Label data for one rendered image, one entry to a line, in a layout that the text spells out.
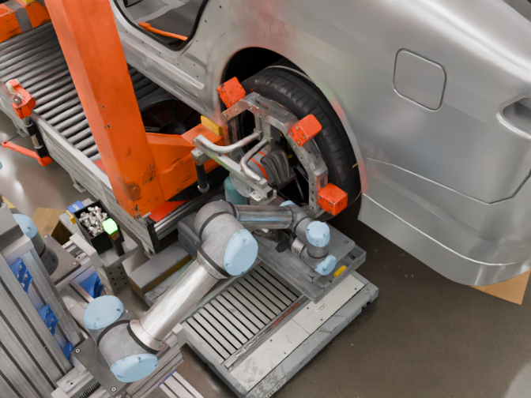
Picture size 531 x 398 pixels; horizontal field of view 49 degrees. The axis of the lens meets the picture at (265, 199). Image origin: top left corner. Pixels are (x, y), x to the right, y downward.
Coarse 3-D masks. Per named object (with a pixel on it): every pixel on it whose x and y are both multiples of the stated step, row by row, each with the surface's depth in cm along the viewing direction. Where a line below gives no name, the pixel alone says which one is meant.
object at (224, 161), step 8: (208, 152) 221; (216, 152) 220; (216, 160) 220; (224, 160) 216; (232, 160) 216; (232, 168) 213; (240, 168) 213; (240, 176) 212; (248, 184) 210; (264, 192) 204; (272, 192) 205
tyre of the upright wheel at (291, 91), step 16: (272, 64) 234; (288, 64) 224; (256, 80) 222; (272, 80) 216; (288, 80) 215; (304, 80) 215; (272, 96) 218; (288, 96) 211; (304, 96) 210; (320, 96) 211; (304, 112) 208; (320, 112) 208; (240, 128) 250; (336, 128) 210; (320, 144) 212; (336, 144) 209; (336, 160) 210; (352, 160) 214; (336, 176) 215; (352, 176) 218; (352, 192) 224
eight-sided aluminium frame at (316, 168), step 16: (256, 96) 219; (224, 112) 235; (240, 112) 226; (256, 112) 217; (272, 112) 212; (288, 112) 211; (224, 128) 242; (288, 128) 207; (224, 144) 250; (304, 144) 212; (240, 160) 257; (304, 160) 210; (320, 160) 212; (320, 176) 212; (304, 208) 238; (320, 208) 225
